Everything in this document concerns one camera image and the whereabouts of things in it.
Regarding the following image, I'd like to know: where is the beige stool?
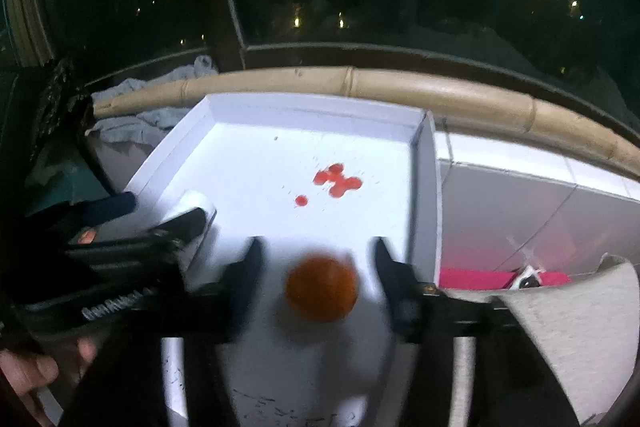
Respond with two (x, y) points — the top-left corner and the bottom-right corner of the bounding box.
(445, 254), (640, 425)

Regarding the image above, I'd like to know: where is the grey cloth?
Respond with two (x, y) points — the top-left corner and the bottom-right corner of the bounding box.
(90, 54), (221, 145)

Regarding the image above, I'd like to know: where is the pink cat bag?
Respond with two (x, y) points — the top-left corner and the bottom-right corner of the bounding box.
(439, 268), (573, 292)

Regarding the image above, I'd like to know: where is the teal printed mat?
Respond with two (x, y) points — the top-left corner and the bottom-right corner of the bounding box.
(20, 142), (121, 218)

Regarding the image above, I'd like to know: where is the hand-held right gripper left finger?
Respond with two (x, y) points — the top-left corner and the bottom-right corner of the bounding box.
(165, 237), (265, 344)

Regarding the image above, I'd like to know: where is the bamboo pole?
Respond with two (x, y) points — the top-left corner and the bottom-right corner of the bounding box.
(92, 66), (640, 180)

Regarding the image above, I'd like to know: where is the orange tangerine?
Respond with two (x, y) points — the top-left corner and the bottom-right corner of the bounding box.
(285, 255), (359, 324)

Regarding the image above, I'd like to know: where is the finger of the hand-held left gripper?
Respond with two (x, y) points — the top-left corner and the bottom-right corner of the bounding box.
(65, 191), (139, 234)
(149, 208), (209, 259)

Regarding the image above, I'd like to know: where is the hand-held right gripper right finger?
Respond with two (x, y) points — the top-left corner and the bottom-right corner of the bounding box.
(374, 237), (512, 345)

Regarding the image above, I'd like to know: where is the white cardboard box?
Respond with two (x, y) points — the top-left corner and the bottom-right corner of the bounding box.
(125, 93), (443, 427)

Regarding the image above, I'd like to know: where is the black plastic bag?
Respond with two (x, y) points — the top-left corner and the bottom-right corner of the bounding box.
(30, 57), (96, 162)

